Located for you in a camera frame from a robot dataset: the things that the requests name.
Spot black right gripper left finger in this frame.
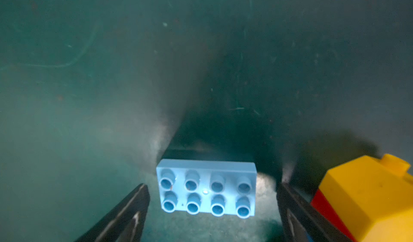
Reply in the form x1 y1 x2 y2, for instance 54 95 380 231
77 183 150 242

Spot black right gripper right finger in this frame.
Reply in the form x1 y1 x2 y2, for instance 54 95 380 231
276 183 352 242

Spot red lego brick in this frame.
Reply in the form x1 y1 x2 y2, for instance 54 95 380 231
311 189 357 242

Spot yellow lego brick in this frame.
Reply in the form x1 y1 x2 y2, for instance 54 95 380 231
318 154 413 242

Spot light blue lego plate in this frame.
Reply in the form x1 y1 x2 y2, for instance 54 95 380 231
156 159 257 219

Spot green table mat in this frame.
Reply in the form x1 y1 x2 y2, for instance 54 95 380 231
1 0 413 242

